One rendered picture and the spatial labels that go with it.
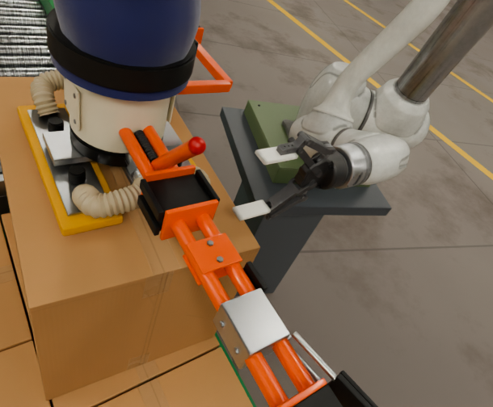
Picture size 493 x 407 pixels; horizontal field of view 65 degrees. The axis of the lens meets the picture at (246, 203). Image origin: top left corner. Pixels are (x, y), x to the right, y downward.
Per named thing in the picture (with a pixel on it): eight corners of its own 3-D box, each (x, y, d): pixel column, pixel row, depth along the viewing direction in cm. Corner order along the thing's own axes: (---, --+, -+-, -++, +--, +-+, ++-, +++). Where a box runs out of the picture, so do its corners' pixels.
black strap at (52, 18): (31, 18, 63) (29, -8, 60) (163, 25, 76) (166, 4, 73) (71, 97, 52) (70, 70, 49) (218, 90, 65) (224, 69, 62)
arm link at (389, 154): (368, 196, 78) (322, 175, 88) (413, 182, 87) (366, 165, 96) (379, 144, 74) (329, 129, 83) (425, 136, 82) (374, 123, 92)
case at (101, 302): (7, 199, 113) (-16, 75, 85) (141, 181, 133) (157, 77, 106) (45, 401, 81) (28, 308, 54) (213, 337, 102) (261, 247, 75)
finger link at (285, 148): (303, 152, 65) (310, 137, 63) (280, 156, 62) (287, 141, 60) (298, 145, 65) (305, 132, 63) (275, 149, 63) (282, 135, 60)
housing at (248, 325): (209, 321, 49) (217, 304, 46) (252, 303, 53) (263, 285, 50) (236, 372, 46) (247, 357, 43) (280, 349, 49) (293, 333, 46)
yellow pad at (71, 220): (17, 113, 79) (14, 91, 76) (69, 110, 85) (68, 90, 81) (62, 237, 63) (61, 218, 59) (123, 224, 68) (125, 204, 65)
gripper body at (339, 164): (356, 165, 72) (322, 173, 67) (336, 195, 78) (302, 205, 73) (332, 139, 76) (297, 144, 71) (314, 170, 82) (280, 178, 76)
